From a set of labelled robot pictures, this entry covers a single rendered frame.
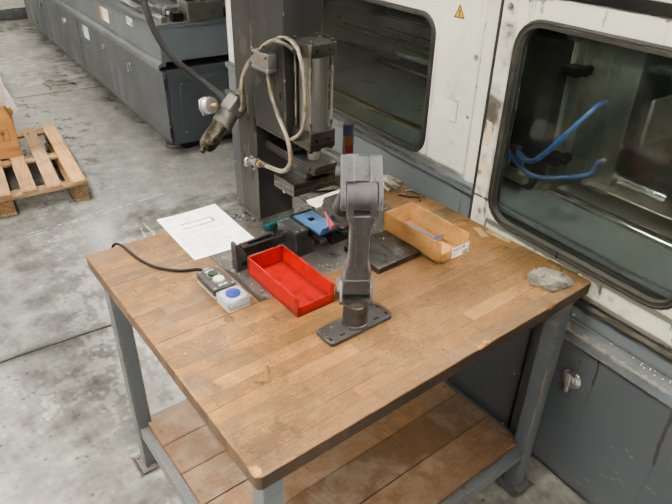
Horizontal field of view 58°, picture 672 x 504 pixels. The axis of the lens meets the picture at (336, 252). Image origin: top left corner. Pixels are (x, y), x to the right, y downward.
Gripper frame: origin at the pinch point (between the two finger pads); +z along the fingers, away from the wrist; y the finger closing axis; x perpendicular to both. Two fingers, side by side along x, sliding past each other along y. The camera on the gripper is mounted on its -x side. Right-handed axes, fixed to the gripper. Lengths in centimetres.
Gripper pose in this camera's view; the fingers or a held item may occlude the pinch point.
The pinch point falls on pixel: (331, 227)
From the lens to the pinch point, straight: 175.1
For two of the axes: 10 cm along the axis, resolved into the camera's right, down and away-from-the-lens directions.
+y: -5.2, -7.9, 3.2
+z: -3.2, 5.2, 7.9
